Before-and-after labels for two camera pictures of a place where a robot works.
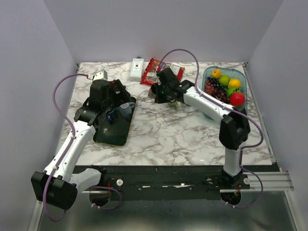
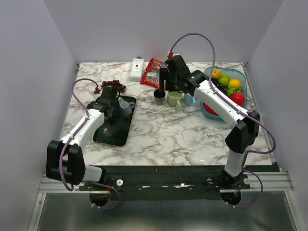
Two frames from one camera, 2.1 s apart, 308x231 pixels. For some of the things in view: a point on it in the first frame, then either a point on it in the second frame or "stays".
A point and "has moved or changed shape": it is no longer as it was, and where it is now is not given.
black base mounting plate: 172,182 stays
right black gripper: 159,99 to 164,75
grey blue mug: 125,109 stays
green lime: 224,80 stays
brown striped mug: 151,94 has moved or changed shape
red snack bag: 150,76 stays
